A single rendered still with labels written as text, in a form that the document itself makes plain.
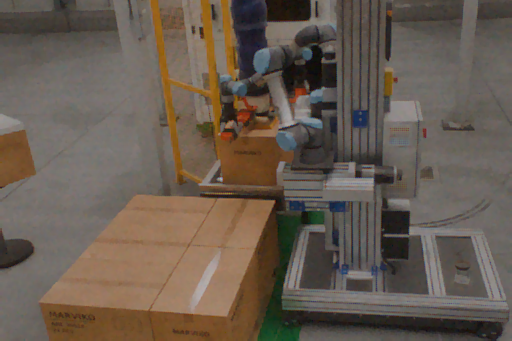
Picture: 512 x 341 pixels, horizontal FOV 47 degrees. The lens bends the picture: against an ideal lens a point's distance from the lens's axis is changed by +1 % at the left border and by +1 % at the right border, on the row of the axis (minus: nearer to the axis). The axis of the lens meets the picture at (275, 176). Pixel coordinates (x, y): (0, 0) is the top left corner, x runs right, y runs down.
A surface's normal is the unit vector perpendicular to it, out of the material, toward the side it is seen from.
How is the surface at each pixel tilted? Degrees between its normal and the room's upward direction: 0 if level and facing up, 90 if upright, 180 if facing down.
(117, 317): 90
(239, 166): 90
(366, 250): 90
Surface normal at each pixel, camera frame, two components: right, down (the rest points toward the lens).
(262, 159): -0.24, 0.43
